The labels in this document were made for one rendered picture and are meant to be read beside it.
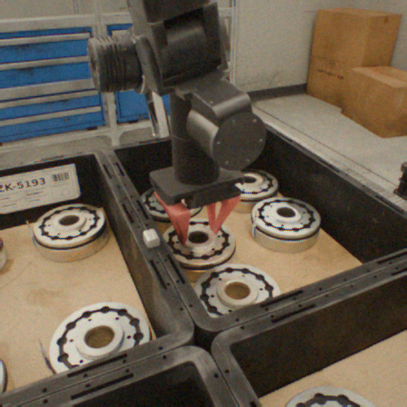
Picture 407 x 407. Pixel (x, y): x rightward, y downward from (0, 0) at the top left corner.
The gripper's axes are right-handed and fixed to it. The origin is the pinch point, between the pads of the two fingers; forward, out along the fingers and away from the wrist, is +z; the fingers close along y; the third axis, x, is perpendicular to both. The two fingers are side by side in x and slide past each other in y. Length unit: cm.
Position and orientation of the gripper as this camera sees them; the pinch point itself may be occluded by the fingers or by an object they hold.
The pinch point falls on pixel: (197, 233)
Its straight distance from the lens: 51.7
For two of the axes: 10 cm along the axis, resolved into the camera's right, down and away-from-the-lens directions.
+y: 8.8, -2.7, 3.9
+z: 0.1, 8.3, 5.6
